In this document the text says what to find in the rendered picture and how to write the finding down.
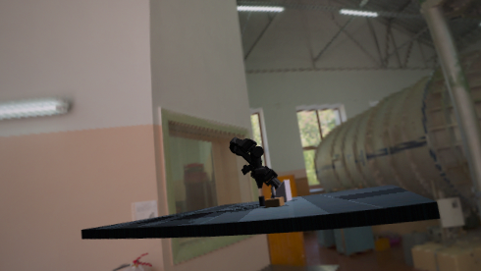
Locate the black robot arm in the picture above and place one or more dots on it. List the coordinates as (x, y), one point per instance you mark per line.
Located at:
(242, 147)

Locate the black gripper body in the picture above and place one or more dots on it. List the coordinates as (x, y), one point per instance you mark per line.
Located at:
(258, 169)

